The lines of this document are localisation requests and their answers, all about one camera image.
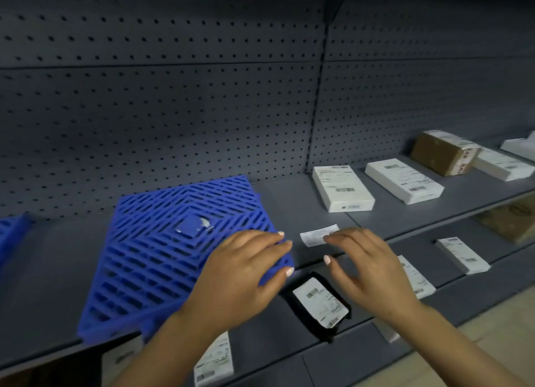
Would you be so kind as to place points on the person's left thumb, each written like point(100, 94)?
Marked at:
point(280, 275)

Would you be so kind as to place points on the black package with white label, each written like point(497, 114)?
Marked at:
point(322, 301)

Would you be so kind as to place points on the white labelled box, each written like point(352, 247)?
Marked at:
point(342, 188)
point(215, 363)
point(420, 280)
point(501, 165)
point(403, 180)
point(119, 357)
point(522, 146)
point(462, 255)

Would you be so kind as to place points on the person's right forearm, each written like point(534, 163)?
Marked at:
point(447, 349)

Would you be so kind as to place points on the blue plastic grid tile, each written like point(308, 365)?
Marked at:
point(159, 253)

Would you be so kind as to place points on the person's right hand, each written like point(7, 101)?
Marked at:
point(372, 274)

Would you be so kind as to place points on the person's right thumb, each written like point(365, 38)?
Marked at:
point(336, 269)

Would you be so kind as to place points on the grey metal pegboard shelving unit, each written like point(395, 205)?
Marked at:
point(62, 274)

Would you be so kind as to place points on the person's left forearm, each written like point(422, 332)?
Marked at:
point(167, 353)

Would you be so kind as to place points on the white paper label slip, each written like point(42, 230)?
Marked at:
point(317, 235)

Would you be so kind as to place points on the person's left middle finger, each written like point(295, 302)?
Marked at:
point(267, 237)

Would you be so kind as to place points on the small white box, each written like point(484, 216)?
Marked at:
point(386, 332)

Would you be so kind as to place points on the brown taped cardboard box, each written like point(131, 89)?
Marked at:
point(439, 155)

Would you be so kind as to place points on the plain brown cardboard box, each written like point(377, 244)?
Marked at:
point(512, 224)

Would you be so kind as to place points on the person's left hand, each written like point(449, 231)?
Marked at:
point(234, 282)

